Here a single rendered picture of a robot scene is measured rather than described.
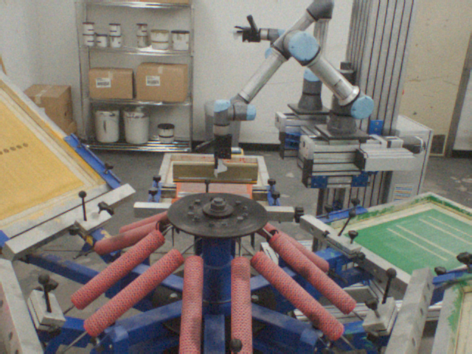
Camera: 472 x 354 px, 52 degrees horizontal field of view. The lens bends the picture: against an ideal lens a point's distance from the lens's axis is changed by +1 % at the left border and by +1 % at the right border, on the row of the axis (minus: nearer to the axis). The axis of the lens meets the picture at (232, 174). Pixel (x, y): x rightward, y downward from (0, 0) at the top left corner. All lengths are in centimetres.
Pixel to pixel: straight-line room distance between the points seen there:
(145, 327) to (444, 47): 557
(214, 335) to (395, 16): 190
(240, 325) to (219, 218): 32
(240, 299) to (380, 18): 183
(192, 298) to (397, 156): 160
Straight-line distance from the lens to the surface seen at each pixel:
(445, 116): 671
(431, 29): 641
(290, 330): 147
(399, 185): 296
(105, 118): 572
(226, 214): 139
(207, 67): 588
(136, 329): 146
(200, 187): 250
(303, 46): 220
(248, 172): 230
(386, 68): 276
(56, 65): 616
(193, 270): 128
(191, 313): 123
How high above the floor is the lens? 193
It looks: 21 degrees down
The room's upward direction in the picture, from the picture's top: 3 degrees clockwise
